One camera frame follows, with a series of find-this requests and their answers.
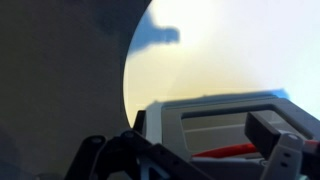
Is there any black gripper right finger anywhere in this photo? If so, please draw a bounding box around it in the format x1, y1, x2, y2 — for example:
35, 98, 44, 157
244, 112, 281, 159

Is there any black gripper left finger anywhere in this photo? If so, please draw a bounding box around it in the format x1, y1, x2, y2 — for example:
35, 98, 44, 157
133, 110, 146, 135

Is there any grey toy oven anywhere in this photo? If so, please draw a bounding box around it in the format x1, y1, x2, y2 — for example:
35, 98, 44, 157
145, 92, 320, 180

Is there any round white table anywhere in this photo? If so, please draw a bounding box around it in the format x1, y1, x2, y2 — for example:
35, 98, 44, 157
124, 0, 320, 120

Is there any red oven door handle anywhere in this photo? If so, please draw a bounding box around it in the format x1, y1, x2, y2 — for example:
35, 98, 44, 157
191, 140, 319, 158

